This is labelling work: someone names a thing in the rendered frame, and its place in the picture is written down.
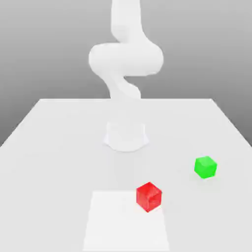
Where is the small red cube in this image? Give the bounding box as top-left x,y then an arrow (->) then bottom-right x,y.
136,181 -> 162,213

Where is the small green cube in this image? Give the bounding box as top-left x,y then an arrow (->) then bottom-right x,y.
194,156 -> 218,180

